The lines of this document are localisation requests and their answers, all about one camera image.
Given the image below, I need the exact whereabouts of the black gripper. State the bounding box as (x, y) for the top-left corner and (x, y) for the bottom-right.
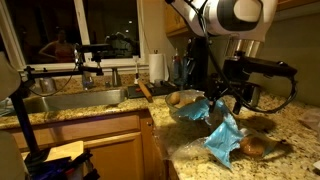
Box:
(206, 77), (262, 115)

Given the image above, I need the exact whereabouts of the blue clear plastic potato bag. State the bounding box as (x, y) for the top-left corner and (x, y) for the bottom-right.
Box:
(168, 98), (281, 169)

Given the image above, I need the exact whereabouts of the clear glass bowl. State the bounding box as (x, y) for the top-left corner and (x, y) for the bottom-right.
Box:
(164, 89), (228, 124)

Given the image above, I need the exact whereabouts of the stainless steel cup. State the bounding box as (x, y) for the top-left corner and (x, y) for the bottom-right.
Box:
(248, 83), (263, 108)

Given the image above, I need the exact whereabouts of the black coffee maker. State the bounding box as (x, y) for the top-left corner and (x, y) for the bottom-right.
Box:
(186, 36), (211, 93)

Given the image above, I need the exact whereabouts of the blue spray bottle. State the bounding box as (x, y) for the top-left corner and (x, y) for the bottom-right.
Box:
(171, 48), (188, 88)

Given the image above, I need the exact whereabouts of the black drying mat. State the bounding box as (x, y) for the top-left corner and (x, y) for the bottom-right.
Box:
(126, 81), (178, 99)

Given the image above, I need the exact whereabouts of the white paper towel roll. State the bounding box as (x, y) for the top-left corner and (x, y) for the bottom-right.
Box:
(148, 49), (169, 84)

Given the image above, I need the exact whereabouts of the wooden rolling pin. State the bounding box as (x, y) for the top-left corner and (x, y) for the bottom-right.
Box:
(137, 79), (154, 104)

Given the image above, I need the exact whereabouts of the white plastic bag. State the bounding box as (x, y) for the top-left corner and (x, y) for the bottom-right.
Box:
(298, 106), (320, 134)

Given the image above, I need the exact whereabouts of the white dish brush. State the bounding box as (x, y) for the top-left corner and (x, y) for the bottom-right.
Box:
(132, 54), (141, 85)

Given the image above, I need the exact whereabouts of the wooden upper cabinet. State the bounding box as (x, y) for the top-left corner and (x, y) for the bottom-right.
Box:
(163, 0), (191, 38)

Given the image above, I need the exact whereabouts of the steel faucet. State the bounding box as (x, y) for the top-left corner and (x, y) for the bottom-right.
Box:
(110, 66), (123, 88)

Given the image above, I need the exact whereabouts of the wooden lower cabinet door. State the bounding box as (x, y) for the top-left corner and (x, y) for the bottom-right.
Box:
(83, 131), (146, 180)

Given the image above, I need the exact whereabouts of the soap dispenser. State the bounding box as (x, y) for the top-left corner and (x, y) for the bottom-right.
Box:
(81, 71), (94, 90)

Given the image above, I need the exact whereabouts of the wooden drawer front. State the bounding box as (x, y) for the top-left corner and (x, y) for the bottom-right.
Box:
(6, 113), (141, 151)

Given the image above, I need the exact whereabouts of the stainless steel sink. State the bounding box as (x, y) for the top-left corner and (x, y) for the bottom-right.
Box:
(23, 88), (128, 114)

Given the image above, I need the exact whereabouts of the light wooden board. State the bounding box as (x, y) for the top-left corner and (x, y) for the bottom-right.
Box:
(21, 140), (85, 163)

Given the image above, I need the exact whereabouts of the blue black clamp pile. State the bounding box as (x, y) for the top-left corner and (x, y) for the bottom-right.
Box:
(24, 149), (101, 180)

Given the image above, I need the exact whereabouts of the steel cup by sink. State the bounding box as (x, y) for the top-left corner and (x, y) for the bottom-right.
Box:
(39, 77), (58, 94)

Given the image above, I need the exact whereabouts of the white framed kitchen window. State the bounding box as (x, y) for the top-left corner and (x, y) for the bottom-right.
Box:
(0, 0), (148, 71)

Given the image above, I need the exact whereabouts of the black stand pole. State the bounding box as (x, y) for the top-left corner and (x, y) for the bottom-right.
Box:
(8, 79), (43, 161)

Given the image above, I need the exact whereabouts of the white rounded cover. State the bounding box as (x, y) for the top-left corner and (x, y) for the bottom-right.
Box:
(0, 51), (21, 101)

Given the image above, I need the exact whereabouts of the white appliance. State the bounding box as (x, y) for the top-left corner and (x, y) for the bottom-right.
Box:
(0, 129), (28, 180)

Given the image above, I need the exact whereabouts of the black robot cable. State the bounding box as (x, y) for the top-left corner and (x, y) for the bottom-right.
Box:
(196, 0), (298, 114)

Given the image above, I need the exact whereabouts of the black stereo camera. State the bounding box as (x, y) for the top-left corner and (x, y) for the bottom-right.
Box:
(74, 43), (113, 64)

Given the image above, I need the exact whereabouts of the thin black camera cable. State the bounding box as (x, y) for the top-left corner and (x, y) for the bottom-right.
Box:
(28, 63), (79, 98)

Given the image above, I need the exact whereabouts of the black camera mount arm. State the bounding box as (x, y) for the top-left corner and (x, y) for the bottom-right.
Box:
(23, 64), (104, 81)

